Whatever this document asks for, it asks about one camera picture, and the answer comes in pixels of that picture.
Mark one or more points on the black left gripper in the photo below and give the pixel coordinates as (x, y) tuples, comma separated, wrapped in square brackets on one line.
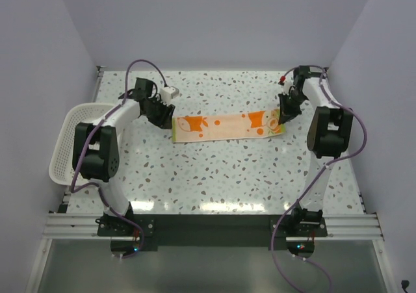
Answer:
[(164, 121)]

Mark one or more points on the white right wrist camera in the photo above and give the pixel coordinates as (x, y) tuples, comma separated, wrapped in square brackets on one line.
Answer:
[(286, 84)]

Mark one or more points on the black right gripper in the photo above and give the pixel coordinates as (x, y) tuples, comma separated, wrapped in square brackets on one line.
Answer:
[(286, 114)]

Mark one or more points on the orange patterned towel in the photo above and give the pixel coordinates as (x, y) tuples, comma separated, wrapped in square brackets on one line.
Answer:
[(249, 125)]

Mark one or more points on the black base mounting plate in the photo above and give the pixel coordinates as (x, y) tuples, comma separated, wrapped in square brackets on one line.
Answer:
[(149, 232)]

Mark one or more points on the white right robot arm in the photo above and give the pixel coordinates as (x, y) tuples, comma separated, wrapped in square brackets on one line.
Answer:
[(327, 138)]

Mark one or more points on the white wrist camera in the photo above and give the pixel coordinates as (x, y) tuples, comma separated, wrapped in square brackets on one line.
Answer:
[(286, 84), (168, 93)]

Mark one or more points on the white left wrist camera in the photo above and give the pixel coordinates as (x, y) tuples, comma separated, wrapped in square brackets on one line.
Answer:
[(168, 93)]

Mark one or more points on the aluminium frame rail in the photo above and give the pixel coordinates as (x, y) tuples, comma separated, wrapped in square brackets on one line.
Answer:
[(339, 227)]

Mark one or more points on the white perforated plastic basket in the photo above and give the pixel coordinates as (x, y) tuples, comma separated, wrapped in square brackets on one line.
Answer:
[(60, 167)]

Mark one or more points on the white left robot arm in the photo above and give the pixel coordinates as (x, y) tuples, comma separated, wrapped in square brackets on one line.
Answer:
[(95, 147)]

